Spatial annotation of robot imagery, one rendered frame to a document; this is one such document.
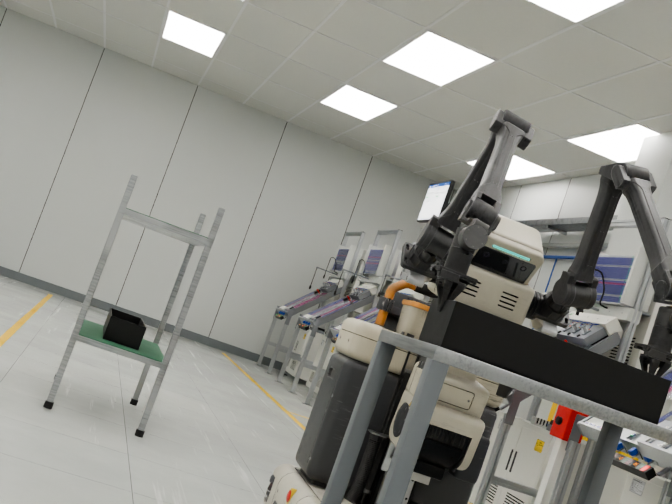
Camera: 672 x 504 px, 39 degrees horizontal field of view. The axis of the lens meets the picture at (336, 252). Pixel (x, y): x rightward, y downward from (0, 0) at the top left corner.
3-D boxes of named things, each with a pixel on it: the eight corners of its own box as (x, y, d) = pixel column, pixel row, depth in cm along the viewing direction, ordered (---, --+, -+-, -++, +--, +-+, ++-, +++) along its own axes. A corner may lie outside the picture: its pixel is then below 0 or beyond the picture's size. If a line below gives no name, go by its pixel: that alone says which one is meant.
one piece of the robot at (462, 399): (351, 427, 294) (423, 242, 290) (460, 463, 302) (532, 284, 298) (367, 456, 268) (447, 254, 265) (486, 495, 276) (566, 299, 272)
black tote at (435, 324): (620, 414, 242) (634, 372, 243) (657, 426, 225) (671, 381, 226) (417, 340, 231) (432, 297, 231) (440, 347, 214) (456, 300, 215)
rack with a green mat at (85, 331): (42, 407, 419) (130, 173, 427) (53, 378, 507) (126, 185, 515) (142, 438, 429) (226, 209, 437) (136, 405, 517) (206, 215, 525)
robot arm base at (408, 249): (439, 258, 282) (402, 244, 279) (451, 242, 276) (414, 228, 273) (437, 280, 276) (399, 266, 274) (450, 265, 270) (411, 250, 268)
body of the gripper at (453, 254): (476, 287, 222) (486, 257, 222) (437, 272, 220) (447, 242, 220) (466, 286, 228) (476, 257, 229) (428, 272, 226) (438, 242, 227)
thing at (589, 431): (670, 471, 353) (663, 454, 352) (584, 436, 417) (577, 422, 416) (673, 470, 353) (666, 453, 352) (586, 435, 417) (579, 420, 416)
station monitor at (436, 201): (436, 223, 831) (451, 179, 834) (415, 224, 887) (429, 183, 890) (450, 228, 834) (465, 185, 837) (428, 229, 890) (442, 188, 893)
